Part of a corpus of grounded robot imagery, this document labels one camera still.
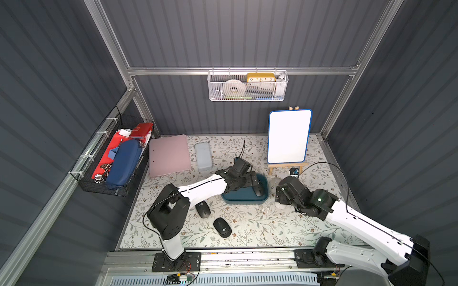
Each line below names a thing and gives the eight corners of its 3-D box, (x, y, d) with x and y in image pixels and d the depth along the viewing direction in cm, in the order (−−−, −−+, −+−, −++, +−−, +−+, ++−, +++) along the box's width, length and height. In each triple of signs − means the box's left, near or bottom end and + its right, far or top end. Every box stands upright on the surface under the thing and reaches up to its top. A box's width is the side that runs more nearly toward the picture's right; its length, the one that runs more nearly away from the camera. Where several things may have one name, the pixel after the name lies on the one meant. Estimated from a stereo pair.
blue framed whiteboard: (263, 170, 105) (273, 128, 79) (261, 153, 114) (269, 109, 87) (298, 170, 105) (320, 128, 78) (293, 152, 114) (312, 109, 87)
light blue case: (197, 171, 105) (197, 169, 103) (195, 145, 118) (194, 143, 117) (214, 168, 106) (214, 166, 105) (210, 143, 120) (209, 140, 118)
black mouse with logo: (224, 241, 81) (224, 239, 78) (211, 225, 85) (210, 223, 83) (234, 232, 83) (234, 230, 81) (220, 216, 88) (220, 214, 85)
